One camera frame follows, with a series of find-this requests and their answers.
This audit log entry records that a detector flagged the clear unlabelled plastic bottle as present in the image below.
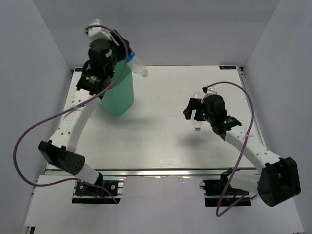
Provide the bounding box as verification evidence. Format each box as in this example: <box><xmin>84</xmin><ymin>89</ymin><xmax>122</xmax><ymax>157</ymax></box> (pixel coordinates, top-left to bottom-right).
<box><xmin>191</xmin><ymin>91</ymin><xmax>203</xmax><ymax>131</ymax></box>

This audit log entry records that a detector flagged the crushed blue label bottle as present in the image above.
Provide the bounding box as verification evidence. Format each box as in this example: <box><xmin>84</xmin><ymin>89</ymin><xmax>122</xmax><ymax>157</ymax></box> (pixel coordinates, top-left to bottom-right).
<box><xmin>127</xmin><ymin>51</ymin><xmax>149</xmax><ymax>77</ymax></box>

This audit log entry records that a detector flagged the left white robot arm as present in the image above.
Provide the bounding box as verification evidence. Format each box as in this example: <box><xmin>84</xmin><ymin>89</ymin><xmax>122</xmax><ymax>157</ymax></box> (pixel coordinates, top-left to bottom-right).
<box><xmin>39</xmin><ymin>27</ymin><xmax>131</xmax><ymax>195</ymax></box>

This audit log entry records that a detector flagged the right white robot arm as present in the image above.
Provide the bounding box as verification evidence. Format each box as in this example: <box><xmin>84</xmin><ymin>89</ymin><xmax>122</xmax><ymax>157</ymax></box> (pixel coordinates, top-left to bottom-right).
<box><xmin>183</xmin><ymin>95</ymin><xmax>301</xmax><ymax>207</ymax></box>

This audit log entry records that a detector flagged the green plastic bin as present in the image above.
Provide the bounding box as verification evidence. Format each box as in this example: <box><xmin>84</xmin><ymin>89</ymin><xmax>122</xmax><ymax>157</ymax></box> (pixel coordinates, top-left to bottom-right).
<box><xmin>99</xmin><ymin>66</ymin><xmax>134</xmax><ymax>116</ymax></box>

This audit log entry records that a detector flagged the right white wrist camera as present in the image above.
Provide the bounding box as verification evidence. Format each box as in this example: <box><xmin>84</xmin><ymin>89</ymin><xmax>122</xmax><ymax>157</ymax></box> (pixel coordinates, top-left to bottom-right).
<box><xmin>202</xmin><ymin>86</ymin><xmax>217</xmax><ymax>98</ymax></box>

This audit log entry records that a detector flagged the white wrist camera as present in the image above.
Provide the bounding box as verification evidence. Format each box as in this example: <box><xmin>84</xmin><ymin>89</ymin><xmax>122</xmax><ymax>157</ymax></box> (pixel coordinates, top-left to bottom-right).
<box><xmin>202</xmin><ymin>86</ymin><xmax>217</xmax><ymax>98</ymax></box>
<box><xmin>85</xmin><ymin>27</ymin><xmax>112</xmax><ymax>42</ymax></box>

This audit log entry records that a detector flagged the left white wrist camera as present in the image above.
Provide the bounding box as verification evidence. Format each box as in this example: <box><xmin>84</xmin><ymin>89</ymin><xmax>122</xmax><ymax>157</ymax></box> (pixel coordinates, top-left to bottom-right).
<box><xmin>85</xmin><ymin>27</ymin><xmax>112</xmax><ymax>42</ymax></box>

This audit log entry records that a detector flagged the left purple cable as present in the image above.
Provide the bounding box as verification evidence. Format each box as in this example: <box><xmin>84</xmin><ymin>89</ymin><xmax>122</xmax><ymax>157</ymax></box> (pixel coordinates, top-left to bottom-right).
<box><xmin>13</xmin><ymin>24</ymin><xmax>130</xmax><ymax>204</ymax></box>

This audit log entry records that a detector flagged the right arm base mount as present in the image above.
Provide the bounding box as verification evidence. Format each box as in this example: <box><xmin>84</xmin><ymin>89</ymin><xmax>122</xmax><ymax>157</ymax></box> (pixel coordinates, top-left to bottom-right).
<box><xmin>199</xmin><ymin>168</ymin><xmax>257</xmax><ymax>208</ymax></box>

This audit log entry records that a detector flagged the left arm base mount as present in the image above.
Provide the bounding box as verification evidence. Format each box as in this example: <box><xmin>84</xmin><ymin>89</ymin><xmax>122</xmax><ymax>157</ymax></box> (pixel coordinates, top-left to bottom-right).
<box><xmin>71</xmin><ymin>174</ymin><xmax>124</xmax><ymax>205</ymax></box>

